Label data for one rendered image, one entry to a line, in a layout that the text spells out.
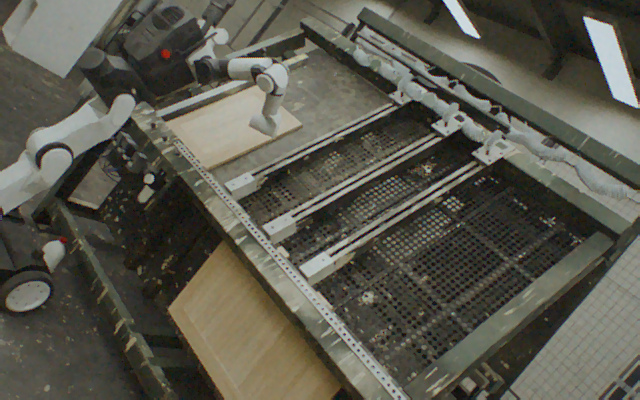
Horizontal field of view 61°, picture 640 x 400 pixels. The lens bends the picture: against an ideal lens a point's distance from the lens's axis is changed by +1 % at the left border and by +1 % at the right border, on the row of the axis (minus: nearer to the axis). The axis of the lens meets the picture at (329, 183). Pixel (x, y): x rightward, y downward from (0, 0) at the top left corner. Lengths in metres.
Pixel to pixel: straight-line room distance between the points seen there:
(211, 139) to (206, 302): 0.80
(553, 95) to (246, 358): 6.20
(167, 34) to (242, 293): 1.15
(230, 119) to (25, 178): 0.99
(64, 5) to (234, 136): 3.85
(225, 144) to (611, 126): 5.56
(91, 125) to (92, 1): 4.01
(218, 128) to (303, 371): 1.28
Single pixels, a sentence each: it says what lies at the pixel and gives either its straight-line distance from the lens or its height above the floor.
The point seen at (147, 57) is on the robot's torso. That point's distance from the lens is 2.34.
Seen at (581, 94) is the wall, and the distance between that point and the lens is 7.74.
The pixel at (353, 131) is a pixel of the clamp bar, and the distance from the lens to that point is 2.68.
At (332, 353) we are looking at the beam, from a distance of 1.93.
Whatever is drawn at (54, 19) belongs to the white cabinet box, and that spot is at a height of 0.49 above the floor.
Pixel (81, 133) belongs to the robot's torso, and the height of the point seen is 0.76.
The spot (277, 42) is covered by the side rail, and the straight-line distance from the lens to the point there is 3.42.
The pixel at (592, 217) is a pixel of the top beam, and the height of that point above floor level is 1.81.
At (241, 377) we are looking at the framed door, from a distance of 2.44.
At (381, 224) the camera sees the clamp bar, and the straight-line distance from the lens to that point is 2.25.
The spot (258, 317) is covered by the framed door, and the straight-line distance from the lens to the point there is 2.41.
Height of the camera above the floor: 1.43
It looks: 5 degrees down
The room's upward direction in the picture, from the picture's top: 39 degrees clockwise
